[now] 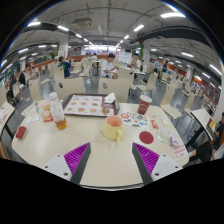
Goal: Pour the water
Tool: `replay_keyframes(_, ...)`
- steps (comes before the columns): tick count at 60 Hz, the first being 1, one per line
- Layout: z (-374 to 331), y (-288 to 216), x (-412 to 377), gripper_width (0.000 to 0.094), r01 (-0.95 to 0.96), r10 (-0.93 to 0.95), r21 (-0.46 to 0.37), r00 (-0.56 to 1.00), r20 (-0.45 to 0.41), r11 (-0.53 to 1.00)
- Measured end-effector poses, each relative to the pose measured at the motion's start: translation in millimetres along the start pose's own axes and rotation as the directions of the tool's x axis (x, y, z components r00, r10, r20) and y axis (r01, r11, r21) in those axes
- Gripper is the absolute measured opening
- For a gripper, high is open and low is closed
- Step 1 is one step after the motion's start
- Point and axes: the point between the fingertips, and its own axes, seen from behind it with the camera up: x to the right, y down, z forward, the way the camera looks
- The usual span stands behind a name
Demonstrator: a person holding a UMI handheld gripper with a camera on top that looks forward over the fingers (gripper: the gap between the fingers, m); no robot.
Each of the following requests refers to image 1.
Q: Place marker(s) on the brown food tray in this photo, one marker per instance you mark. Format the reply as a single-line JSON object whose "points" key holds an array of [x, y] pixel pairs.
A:
{"points": [[89, 105]]}

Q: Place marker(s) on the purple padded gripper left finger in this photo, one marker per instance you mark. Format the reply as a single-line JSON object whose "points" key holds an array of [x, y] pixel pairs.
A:
{"points": [[70, 166]]}

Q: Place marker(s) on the small red packet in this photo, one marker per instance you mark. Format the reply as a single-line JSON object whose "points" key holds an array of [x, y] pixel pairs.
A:
{"points": [[154, 124]]}

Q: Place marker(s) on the clear plastic tea bottle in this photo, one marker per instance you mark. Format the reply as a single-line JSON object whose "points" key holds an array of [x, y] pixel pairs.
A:
{"points": [[57, 111]]}

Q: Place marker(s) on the person at right edge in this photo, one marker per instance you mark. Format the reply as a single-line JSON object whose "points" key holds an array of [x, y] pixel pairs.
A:
{"points": [[206, 152]]}

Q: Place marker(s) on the beige chair centre front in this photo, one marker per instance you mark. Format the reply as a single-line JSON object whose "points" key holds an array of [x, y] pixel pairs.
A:
{"points": [[120, 87]]}

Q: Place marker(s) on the seated man far right table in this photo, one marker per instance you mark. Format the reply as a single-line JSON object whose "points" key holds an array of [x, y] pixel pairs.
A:
{"points": [[135, 63]]}

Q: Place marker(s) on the red paper cup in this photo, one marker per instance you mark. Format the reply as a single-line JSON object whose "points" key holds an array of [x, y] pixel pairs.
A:
{"points": [[144, 103]]}

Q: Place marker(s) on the round red coaster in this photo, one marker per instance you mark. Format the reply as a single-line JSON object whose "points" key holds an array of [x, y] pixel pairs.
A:
{"points": [[146, 137]]}

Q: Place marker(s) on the crumpled white napkin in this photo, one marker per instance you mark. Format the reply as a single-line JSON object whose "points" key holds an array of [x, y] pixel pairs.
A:
{"points": [[110, 98]]}

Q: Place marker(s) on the beige chair right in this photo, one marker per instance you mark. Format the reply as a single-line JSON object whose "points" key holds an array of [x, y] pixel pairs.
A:
{"points": [[167, 103]]}

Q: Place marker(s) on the white table sticker right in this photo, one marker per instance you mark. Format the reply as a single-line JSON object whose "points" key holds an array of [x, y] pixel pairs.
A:
{"points": [[180, 151]]}

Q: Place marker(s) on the beige chair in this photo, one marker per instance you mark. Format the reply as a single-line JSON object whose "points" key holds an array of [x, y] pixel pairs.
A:
{"points": [[120, 87], [167, 103], [66, 86]]}

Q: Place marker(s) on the red card on table edge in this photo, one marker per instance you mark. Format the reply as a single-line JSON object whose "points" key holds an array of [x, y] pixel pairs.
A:
{"points": [[20, 132]]}

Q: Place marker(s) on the plastic wrapped pack right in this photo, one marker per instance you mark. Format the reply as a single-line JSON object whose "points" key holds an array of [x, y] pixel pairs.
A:
{"points": [[164, 135]]}

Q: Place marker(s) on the colourful menu leaflet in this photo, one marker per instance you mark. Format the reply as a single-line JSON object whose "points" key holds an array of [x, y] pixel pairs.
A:
{"points": [[135, 120]]}

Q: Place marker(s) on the person in blue shirt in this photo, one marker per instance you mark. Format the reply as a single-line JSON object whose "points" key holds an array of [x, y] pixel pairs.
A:
{"points": [[66, 66]]}

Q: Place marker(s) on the man in white shirt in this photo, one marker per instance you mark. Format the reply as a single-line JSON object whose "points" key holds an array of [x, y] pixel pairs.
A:
{"points": [[107, 68]]}

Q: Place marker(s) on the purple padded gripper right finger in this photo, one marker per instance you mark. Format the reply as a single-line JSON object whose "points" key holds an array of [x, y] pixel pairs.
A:
{"points": [[153, 166]]}

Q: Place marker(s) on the yellow ceramic mug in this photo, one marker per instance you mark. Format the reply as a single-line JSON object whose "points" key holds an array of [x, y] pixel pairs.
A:
{"points": [[113, 128]]}

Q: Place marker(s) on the clear plastic cup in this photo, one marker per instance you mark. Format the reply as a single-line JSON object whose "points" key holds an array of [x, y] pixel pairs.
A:
{"points": [[44, 111]]}

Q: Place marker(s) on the beige chair left front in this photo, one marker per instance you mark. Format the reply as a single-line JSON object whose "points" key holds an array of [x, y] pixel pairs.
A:
{"points": [[66, 86]]}

